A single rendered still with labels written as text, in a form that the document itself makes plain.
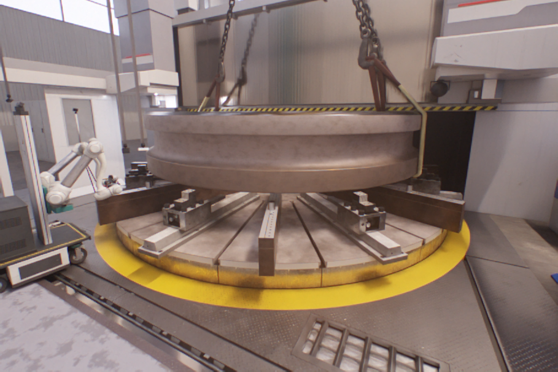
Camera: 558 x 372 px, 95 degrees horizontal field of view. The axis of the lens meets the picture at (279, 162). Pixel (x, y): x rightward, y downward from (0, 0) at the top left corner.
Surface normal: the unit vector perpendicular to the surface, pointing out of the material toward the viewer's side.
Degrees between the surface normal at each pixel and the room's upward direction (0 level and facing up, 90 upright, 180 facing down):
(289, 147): 90
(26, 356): 0
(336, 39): 90
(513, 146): 90
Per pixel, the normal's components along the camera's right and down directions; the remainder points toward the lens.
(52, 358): 0.00, -0.98
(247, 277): -0.12, 0.19
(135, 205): 0.67, 0.15
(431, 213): -0.74, 0.13
